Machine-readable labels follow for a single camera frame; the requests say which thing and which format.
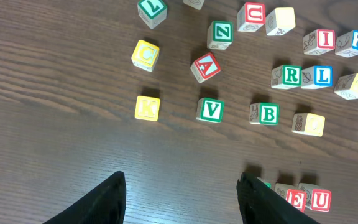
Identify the blue 2 block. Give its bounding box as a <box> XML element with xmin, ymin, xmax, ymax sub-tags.
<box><xmin>335</xmin><ymin>30</ymin><xmax>358</xmax><ymax>58</ymax></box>

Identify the green N block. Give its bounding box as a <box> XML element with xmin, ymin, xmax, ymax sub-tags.
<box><xmin>257</xmin><ymin>177</ymin><xmax>272</xmax><ymax>189</ymax></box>

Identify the green B block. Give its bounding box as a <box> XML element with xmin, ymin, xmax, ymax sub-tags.
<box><xmin>249</xmin><ymin>103</ymin><xmax>280</xmax><ymax>126</ymax></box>

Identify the red I block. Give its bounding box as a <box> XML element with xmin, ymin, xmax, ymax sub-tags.
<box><xmin>303</xmin><ymin>29</ymin><xmax>336</xmax><ymax>55</ymax></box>

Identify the green R block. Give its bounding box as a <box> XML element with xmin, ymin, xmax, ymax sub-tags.
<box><xmin>270</xmin><ymin>65</ymin><xmax>302</xmax><ymax>90</ymax></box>

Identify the red E block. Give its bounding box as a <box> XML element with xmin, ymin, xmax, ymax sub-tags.
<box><xmin>275</xmin><ymin>183</ymin><xmax>306</xmax><ymax>212</ymax></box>

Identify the green Z block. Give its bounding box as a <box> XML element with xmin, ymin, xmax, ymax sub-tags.
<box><xmin>207</xmin><ymin>21</ymin><xmax>234</xmax><ymax>50</ymax></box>

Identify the yellow C block left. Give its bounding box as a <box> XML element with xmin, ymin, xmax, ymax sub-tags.
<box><xmin>131</xmin><ymin>40</ymin><xmax>160</xmax><ymax>72</ymax></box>

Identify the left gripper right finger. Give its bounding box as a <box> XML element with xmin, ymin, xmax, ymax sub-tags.
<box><xmin>236</xmin><ymin>172</ymin><xmax>318</xmax><ymax>224</ymax></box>

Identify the blue L block centre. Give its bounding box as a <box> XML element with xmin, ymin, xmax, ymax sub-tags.
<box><xmin>301</xmin><ymin>65</ymin><xmax>333</xmax><ymax>90</ymax></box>

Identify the red A block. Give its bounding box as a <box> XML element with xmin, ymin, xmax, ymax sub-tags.
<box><xmin>190</xmin><ymin>52</ymin><xmax>221</xmax><ymax>83</ymax></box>

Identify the yellow o block row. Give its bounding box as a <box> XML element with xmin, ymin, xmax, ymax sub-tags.
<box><xmin>334</xmin><ymin>73</ymin><xmax>358</xmax><ymax>100</ymax></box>
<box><xmin>291</xmin><ymin>113</ymin><xmax>325</xmax><ymax>137</ymax></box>

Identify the green L block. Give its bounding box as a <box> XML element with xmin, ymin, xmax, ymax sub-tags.
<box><xmin>137</xmin><ymin>0</ymin><xmax>168</xmax><ymax>29</ymax></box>

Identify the yellow O block middle row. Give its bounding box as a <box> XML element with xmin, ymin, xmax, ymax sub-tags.
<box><xmin>334</xmin><ymin>73</ymin><xmax>358</xmax><ymax>100</ymax></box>

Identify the red U block top row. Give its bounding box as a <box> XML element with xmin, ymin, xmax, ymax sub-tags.
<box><xmin>237</xmin><ymin>2</ymin><xmax>265</xmax><ymax>32</ymax></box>

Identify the yellow O block bottom row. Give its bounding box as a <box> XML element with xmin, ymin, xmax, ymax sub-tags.
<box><xmin>291</xmin><ymin>113</ymin><xmax>325</xmax><ymax>137</ymax></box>

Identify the green V block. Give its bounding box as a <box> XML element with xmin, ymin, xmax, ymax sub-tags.
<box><xmin>196</xmin><ymin>98</ymin><xmax>224</xmax><ymax>123</ymax></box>

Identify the yellow K block left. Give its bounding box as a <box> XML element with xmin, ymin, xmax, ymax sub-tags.
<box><xmin>134</xmin><ymin>96</ymin><xmax>160</xmax><ymax>121</ymax></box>

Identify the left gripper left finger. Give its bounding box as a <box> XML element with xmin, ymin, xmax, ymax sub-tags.
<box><xmin>45</xmin><ymin>171</ymin><xmax>126</xmax><ymax>224</ymax></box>

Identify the green J block far left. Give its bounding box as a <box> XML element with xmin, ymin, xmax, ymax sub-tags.
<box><xmin>183</xmin><ymin>0</ymin><xmax>204</xmax><ymax>10</ymax></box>

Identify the yellow S block top row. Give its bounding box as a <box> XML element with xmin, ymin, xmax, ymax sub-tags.
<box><xmin>265</xmin><ymin>7</ymin><xmax>296</xmax><ymax>36</ymax></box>

